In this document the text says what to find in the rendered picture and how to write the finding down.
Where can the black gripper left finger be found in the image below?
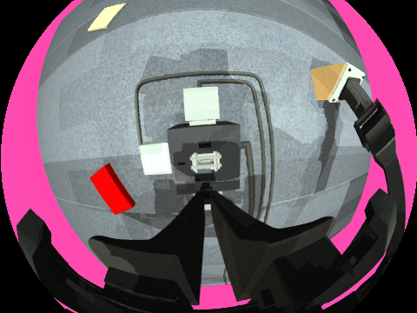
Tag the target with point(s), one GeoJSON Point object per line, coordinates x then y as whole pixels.
{"type": "Point", "coordinates": [175, 253]}

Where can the pale yellow flat square tile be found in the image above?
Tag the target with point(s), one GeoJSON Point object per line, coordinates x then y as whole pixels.
{"type": "Point", "coordinates": [105, 18]}

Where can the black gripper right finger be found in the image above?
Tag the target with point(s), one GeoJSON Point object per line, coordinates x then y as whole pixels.
{"type": "Point", "coordinates": [248, 246]}

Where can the red block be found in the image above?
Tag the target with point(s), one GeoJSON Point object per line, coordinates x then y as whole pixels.
{"type": "Point", "coordinates": [111, 189]}

